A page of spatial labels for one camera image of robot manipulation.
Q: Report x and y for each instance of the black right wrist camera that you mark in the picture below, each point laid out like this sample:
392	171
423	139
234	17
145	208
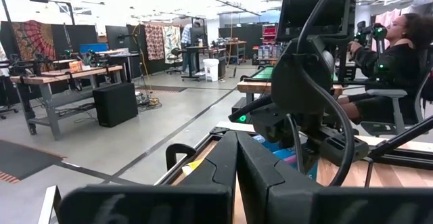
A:
360	149

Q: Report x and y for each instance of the wooden cart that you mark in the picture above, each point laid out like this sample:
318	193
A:
236	49

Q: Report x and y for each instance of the red patterned hanging cloth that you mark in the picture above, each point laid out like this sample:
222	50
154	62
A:
154	41

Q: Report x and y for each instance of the wooden workbench with grey legs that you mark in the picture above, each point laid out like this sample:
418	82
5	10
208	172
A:
67	75

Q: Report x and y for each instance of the white waste bin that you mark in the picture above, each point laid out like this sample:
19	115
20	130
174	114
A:
211	70

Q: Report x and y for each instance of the pink hanging cloth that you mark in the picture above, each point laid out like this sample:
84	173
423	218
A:
385	21

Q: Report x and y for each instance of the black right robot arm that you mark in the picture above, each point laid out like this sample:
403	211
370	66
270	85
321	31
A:
314	4

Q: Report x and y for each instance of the red tool cart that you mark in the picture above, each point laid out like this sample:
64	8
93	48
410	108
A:
269	34

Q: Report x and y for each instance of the blue and pink cereal box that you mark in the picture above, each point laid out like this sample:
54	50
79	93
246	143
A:
270	147

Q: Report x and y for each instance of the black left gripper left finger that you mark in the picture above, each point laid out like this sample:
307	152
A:
203	197

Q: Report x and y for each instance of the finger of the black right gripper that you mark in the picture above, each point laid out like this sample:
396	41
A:
309	156

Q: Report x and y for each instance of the person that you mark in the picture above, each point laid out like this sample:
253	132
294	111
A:
186	38
399	65

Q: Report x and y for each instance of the grey office chair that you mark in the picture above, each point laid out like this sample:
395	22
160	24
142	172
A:
387	93

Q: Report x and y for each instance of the yellow tag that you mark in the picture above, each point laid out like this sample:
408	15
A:
193	166

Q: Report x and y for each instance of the black aluminium table frame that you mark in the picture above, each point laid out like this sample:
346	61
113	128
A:
406	159

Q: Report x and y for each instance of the red orange mandala tapestry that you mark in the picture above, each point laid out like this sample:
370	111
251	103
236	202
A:
34	43

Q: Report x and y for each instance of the black standing desk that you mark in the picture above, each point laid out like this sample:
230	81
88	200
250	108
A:
203	49

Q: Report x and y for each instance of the black office chair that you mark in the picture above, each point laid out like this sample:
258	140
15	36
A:
175	60

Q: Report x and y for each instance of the dark floor mat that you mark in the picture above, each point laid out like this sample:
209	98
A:
20	159

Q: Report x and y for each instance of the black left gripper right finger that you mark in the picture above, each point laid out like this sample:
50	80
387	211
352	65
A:
270	190

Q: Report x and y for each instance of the green patterned hanging cloth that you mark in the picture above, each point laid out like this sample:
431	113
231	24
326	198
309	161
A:
172	43

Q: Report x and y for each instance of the orange cardboard box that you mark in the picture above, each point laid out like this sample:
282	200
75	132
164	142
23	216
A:
75	66

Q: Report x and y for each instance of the wooden table with green mat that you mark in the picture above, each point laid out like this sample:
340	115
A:
264	73

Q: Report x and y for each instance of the blue bin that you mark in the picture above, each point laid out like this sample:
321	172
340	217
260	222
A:
93	47

